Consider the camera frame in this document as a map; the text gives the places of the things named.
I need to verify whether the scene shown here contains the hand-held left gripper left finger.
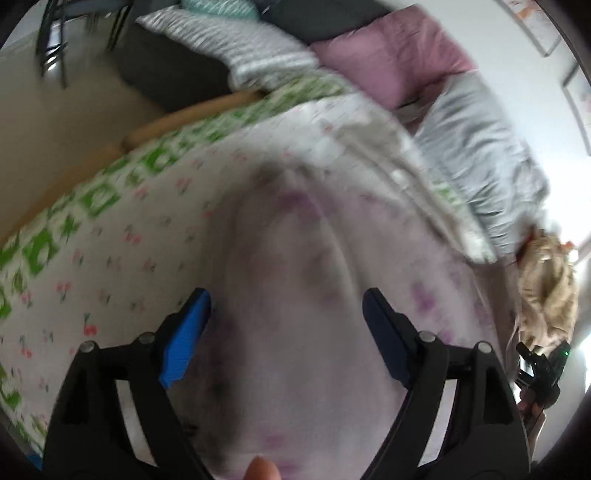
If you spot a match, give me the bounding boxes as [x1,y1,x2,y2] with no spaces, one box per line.
[41,287,218,480]

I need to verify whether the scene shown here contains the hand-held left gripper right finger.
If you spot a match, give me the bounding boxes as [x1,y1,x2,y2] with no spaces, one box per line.
[360,287,532,480]

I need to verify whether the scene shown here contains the pink floral garment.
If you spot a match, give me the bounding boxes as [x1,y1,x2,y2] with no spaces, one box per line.
[185,157,519,480]

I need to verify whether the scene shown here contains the person's right hand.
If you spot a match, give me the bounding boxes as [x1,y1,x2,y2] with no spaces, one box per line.
[517,388,548,459]

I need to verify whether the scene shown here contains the person's left hand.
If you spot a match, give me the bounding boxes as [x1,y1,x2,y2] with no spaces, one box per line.
[244,455,283,480]

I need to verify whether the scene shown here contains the tan fleece blanket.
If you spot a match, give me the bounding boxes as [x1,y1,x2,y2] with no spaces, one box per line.
[514,232,579,357]

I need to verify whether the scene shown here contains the cherry print blanket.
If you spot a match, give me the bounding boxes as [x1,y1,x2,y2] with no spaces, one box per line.
[0,99,497,462]

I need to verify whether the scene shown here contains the green patterned bed sheet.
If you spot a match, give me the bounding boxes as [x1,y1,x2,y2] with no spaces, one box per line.
[0,74,352,418]

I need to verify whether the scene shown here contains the dark grey sofa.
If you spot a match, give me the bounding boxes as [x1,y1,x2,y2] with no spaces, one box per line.
[113,0,399,112]

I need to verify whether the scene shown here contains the pink pillow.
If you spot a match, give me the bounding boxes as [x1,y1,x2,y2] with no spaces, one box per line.
[309,9,477,110]

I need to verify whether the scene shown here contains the grey striped pillow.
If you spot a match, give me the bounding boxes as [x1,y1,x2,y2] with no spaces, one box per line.
[136,7,320,92]

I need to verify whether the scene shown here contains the black chair legs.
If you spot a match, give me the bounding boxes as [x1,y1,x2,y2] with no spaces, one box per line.
[36,0,136,89]

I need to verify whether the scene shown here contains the teal patterned pillow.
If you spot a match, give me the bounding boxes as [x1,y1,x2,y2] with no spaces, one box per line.
[179,0,260,22]

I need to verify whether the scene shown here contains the wooden bed frame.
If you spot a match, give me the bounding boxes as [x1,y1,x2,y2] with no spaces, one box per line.
[0,90,265,241]

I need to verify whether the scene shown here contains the framed wall picture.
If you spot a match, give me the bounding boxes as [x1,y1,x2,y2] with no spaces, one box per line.
[498,0,563,57]

